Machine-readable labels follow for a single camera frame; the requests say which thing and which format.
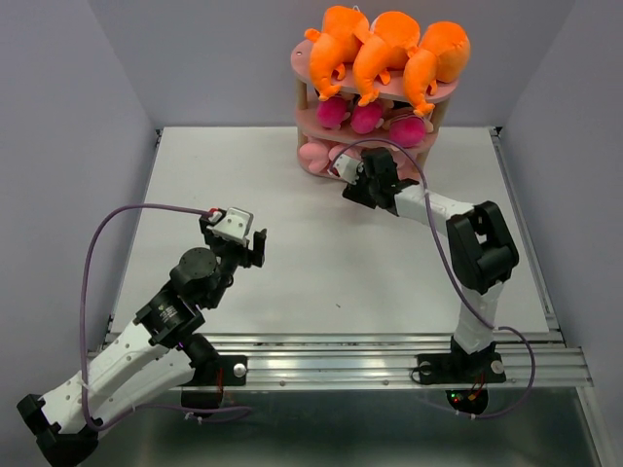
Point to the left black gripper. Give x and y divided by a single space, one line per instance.
255 256

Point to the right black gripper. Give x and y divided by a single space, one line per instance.
357 193

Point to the pink plush with face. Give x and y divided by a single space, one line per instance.
406 170

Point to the boy doll pink pants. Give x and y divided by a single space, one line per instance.
406 128
332 112
365 119

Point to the plain orange plush toy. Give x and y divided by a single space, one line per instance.
441 56

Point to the orange shark plush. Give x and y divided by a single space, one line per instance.
333 46
385 45

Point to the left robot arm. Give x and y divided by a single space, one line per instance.
159 349

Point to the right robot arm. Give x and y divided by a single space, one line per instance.
477 252

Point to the pink three-tier shelf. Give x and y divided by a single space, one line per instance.
307 101

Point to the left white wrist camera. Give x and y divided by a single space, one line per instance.
231 224

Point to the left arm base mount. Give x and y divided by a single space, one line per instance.
204 389

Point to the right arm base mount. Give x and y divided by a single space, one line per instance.
466 375

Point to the aluminium rail frame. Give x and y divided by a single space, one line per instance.
349 296

